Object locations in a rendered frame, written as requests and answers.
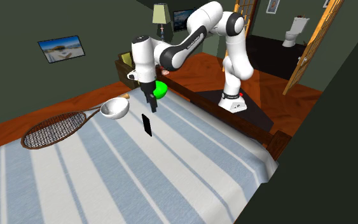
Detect portrait wall picture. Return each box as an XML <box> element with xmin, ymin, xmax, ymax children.
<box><xmin>265</xmin><ymin>0</ymin><xmax>281</xmax><ymax>15</ymax></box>

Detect table lamp with pale shade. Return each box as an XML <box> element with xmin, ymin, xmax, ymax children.
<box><xmin>151</xmin><ymin>3</ymin><xmax>172</xmax><ymax>42</ymax></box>

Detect white toilet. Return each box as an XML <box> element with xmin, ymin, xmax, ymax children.
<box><xmin>282</xmin><ymin>16</ymin><xmax>310</xmax><ymax>48</ymax></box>

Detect black robot stand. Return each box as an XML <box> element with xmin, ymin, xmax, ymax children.
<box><xmin>195</xmin><ymin>89</ymin><xmax>275</xmax><ymax>133</ymax></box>

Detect brown tennis racket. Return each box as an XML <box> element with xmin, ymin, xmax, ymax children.
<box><xmin>20</xmin><ymin>93</ymin><xmax>131</xmax><ymax>151</ymax></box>

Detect dark brown armchair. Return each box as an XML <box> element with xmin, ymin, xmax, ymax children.
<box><xmin>114</xmin><ymin>51</ymin><xmax>142</xmax><ymax>90</ymax></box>

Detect black phone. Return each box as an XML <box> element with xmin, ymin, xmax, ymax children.
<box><xmin>141</xmin><ymin>113</ymin><xmax>153</xmax><ymax>137</ymax></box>

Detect beach landscape wall picture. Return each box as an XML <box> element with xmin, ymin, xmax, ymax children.
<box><xmin>37</xmin><ymin>34</ymin><xmax>86</xmax><ymax>64</ymax></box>

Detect white bowl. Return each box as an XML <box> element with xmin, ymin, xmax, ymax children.
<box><xmin>99</xmin><ymin>97</ymin><xmax>130</xmax><ymax>120</ymax></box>

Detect striped blue white bed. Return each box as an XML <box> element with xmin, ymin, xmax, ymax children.
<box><xmin>0</xmin><ymin>69</ymin><xmax>293</xmax><ymax>224</ymax></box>

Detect dark framed wall picture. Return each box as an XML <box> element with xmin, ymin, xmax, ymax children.
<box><xmin>172</xmin><ymin>8</ymin><xmax>197</xmax><ymax>32</ymax></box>

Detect orange wooden lattice door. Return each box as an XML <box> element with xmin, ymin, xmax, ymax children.
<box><xmin>222</xmin><ymin>0</ymin><xmax>259</xmax><ymax>73</ymax></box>

